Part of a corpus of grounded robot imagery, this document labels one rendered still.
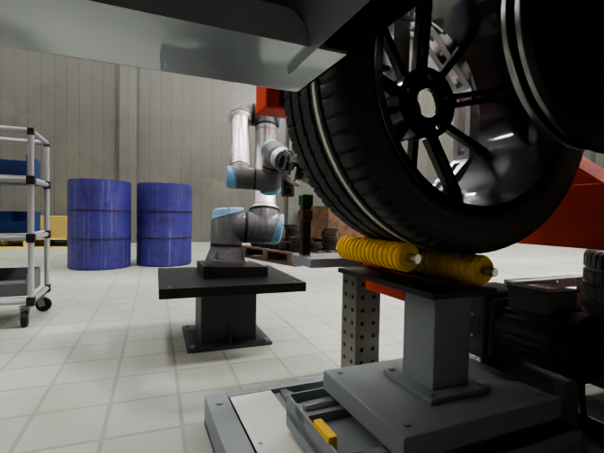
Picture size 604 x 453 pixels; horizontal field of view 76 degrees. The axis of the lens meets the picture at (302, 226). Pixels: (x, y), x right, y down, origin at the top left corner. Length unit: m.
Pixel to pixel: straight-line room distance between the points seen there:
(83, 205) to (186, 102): 4.56
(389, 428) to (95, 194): 3.89
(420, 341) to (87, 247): 3.82
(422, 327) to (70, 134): 7.91
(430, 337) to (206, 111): 7.87
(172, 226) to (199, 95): 4.55
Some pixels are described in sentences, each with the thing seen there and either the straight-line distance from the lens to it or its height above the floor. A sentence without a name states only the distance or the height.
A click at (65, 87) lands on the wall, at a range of 8.58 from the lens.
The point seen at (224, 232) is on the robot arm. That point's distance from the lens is 1.80.
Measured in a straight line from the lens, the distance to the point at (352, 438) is 0.88.
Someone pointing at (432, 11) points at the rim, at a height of 1.08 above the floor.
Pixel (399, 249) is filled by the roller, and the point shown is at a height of 0.53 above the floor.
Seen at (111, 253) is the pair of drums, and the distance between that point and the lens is 4.37.
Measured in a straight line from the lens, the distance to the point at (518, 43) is 0.58.
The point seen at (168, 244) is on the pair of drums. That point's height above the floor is 0.24.
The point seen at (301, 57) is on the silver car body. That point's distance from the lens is 0.39.
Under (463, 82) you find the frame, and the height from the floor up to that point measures 0.96.
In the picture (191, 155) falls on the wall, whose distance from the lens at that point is 8.25.
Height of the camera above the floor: 0.59
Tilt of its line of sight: 2 degrees down
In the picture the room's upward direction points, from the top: 1 degrees clockwise
